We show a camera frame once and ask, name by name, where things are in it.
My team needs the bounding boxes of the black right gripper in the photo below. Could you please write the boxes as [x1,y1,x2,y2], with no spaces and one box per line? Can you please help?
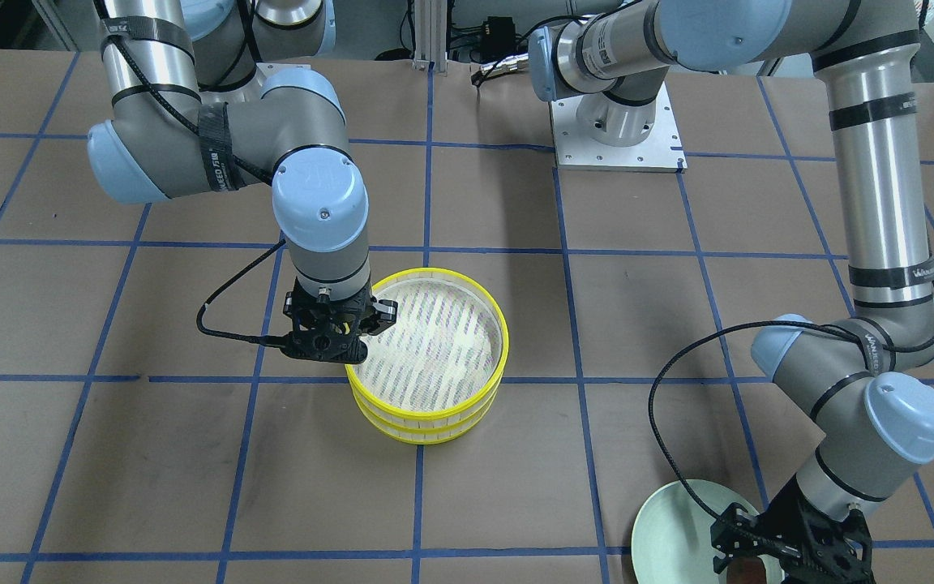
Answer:
[283,281,399,341]

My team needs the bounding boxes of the yellow steamer layer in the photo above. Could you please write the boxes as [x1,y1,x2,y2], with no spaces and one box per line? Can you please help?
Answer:
[347,268,509,418]
[351,382,499,446]

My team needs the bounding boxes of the brown steamed bun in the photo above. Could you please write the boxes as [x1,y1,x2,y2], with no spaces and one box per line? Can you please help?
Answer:
[726,557,767,584]

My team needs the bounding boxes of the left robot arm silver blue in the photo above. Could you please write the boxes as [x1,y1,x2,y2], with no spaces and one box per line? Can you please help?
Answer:
[529,1,934,522]

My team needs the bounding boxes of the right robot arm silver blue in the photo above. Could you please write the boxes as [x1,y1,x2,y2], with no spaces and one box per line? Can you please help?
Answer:
[88,1,397,347]

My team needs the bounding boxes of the light green plate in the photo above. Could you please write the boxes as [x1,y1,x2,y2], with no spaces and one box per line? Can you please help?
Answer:
[631,479,784,584]

